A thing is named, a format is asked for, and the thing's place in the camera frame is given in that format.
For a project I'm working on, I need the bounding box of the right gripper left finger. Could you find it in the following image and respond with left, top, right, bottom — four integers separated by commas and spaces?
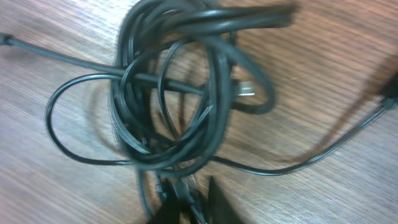
149, 188, 180, 224

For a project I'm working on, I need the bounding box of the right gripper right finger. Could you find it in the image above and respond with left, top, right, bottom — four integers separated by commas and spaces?
208, 176, 244, 224

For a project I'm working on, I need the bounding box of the black cable bundle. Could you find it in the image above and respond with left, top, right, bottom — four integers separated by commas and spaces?
0, 0, 398, 224

